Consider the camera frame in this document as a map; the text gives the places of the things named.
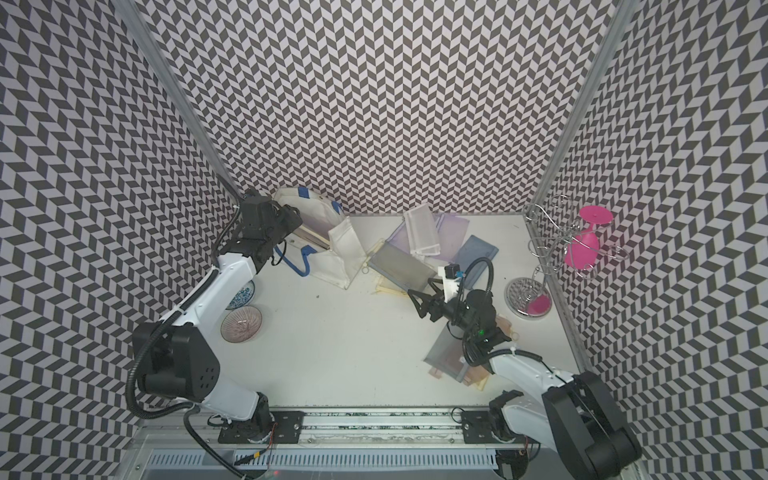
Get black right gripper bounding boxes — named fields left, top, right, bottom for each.
left=407, top=279, right=478, bottom=339

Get grey mesh pouch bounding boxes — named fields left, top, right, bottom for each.
left=424, top=331, right=469, bottom=383
left=367, top=241, right=437, bottom=292

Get white canvas bag blue handles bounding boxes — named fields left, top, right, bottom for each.
left=272, top=187, right=367, bottom=289

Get white mesh pencil pouch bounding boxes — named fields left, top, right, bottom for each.
left=403, top=204, right=441, bottom=257

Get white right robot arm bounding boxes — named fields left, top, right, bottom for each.
left=408, top=290, right=642, bottom=479

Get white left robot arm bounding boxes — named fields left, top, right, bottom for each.
left=125, top=193, right=302, bottom=441

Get dark blue flat pouch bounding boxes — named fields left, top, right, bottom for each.
left=452, top=235, right=499, bottom=289

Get lilac mesh pouch rear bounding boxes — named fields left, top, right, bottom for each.
left=387, top=213, right=470, bottom=261

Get blue patterned ceramic bowl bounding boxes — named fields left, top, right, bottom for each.
left=226, top=280, right=256, bottom=311

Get pink glass dish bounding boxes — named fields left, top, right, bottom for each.
left=220, top=305, right=263, bottom=343

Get magenta plastic wine glass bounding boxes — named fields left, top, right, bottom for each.
left=564, top=205, right=613, bottom=271

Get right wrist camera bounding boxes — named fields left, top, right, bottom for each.
left=437, top=263, right=464, bottom=303

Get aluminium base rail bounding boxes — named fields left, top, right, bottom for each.
left=128, top=407, right=637, bottom=451

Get silver wire glass rack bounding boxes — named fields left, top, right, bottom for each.
left=524, top=195, right=629, bottom=283

